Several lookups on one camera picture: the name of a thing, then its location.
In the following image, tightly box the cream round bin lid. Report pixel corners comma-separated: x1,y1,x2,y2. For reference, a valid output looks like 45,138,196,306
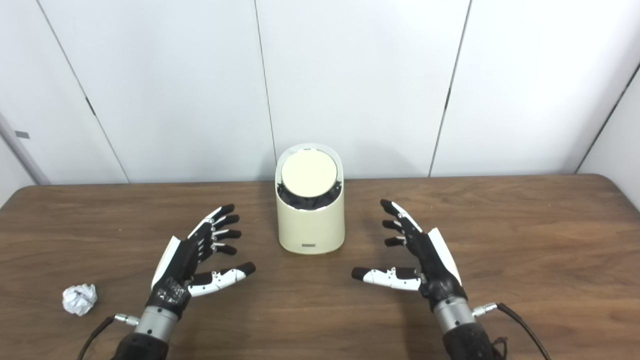
280,148,339,198

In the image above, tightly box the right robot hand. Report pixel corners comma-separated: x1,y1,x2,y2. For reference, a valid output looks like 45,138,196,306
351,199,469,313

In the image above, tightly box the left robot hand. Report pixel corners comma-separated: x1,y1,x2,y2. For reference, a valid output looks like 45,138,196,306
145,203,257,321

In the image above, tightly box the grey vertical wall post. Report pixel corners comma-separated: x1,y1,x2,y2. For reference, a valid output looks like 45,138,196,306
0,112,51,186

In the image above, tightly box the cream-colored bin body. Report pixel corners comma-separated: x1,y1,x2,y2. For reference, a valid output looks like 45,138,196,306
274,143,346,255

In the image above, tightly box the white paper ball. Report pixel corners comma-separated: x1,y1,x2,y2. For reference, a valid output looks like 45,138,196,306
62,283,99,317

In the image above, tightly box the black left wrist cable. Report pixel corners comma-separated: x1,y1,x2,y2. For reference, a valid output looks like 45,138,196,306
77,314,141,360

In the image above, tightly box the black bin liner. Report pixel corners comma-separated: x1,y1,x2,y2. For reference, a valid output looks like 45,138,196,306
276,180,343,211

